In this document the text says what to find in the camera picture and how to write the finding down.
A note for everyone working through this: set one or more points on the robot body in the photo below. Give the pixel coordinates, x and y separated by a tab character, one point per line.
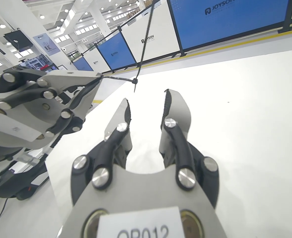
12	179

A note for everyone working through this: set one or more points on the medium blue partition panel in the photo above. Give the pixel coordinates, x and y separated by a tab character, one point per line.
116	53

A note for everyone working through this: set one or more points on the black hanging box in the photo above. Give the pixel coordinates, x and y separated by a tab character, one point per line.
18	39

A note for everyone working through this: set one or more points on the small blue partition panel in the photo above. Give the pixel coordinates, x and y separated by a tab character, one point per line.
84	64

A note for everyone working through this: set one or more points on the display screen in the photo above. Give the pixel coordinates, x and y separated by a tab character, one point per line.
34	61

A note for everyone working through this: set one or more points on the large blue partition panel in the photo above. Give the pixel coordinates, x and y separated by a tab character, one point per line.
235	25

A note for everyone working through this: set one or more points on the poster on pillar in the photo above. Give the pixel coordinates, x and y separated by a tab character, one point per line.
46	44

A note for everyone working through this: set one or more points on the thin black zip tie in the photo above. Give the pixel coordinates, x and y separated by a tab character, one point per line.
135	81

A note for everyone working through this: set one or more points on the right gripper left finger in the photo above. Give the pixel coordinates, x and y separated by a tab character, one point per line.
116	137

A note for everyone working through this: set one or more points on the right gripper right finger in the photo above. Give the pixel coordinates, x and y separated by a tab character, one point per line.
179	139

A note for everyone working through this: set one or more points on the small white partition panel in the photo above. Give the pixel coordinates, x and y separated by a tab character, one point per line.
96	61

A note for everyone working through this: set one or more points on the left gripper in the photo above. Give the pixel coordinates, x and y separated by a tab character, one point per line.
29	117

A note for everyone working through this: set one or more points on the large white partition panel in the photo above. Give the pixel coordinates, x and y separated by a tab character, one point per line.
165	30

